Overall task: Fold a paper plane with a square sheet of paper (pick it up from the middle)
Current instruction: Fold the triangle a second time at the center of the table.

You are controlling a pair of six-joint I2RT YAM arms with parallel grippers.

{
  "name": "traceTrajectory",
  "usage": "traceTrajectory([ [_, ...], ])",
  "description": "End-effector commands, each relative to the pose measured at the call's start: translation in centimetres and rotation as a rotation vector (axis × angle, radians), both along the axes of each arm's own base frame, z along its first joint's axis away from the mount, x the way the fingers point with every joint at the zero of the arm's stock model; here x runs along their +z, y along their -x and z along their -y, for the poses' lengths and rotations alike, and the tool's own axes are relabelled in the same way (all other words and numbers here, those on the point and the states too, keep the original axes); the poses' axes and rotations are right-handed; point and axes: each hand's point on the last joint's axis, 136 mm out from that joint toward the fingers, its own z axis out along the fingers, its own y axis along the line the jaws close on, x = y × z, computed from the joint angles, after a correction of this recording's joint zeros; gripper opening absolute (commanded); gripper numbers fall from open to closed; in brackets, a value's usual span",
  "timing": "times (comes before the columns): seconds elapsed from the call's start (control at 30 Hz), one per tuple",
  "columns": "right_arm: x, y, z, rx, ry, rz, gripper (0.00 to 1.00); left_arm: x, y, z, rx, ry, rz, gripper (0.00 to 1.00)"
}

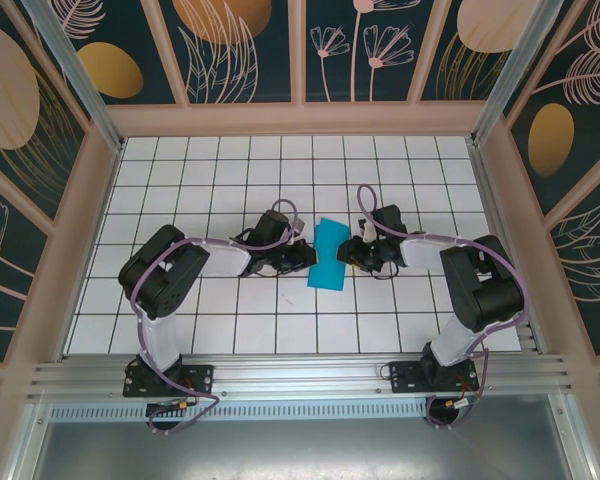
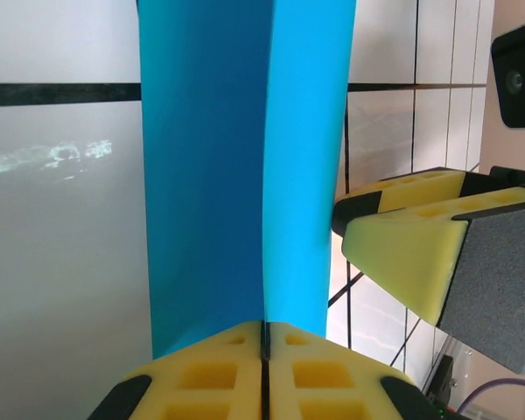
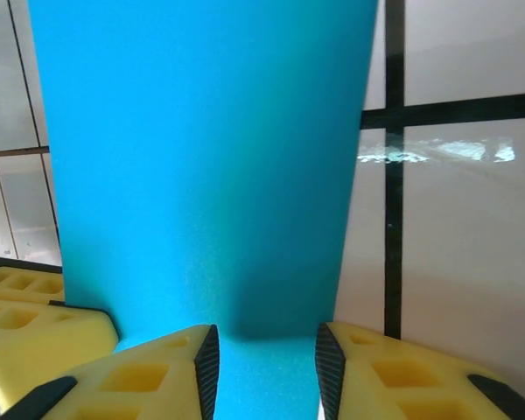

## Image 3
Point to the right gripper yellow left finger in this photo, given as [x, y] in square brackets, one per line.
[149, 380]

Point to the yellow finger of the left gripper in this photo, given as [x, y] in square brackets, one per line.
[17, 284]
[48, 345]

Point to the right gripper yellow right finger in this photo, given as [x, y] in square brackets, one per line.
[398, 380]

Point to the blue rectangular block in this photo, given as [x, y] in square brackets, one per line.
[201, 153]

